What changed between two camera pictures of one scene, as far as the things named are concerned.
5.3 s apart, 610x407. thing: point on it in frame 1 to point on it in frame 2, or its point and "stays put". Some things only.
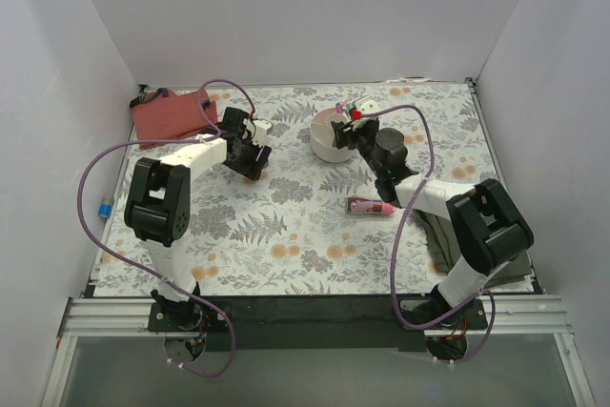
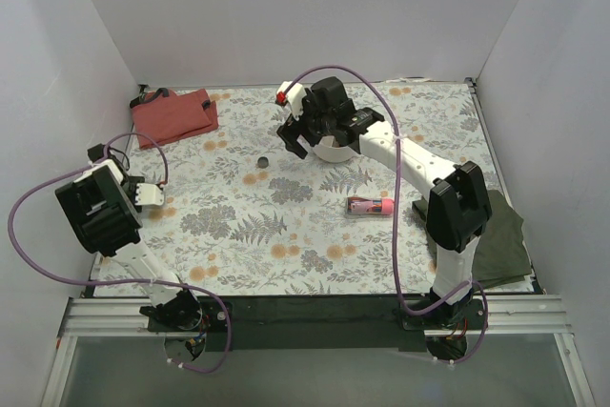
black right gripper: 344,133 to 301,126
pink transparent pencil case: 366,206 stays put
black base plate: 316,323 stays put
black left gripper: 253,162 to 132,183
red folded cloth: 174,115 stays put
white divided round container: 321,136 stays put
